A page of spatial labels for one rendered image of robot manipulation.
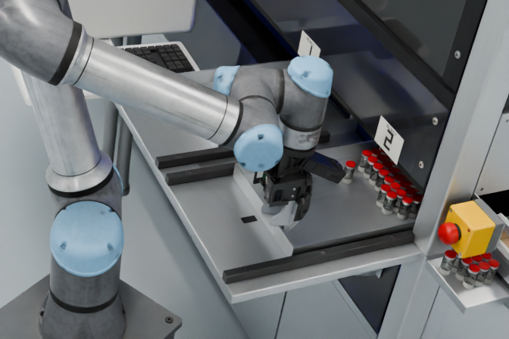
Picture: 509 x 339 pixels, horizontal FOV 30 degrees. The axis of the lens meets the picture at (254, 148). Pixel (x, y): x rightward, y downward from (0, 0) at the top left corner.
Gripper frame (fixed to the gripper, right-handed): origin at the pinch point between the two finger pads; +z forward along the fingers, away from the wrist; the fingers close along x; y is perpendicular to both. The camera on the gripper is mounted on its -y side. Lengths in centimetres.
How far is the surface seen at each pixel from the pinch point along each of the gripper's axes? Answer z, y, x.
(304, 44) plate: -11, -24, -43
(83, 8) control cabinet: 2, 12, -89
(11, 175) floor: 92, 18, -139
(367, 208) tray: 3.4, -20.4, -3.4
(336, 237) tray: 0.1, -7.4, 5.6
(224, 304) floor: 92, -27, -63
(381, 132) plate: -10.3, -23.9, -9.7
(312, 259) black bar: 2.1, -1.3, 8.1
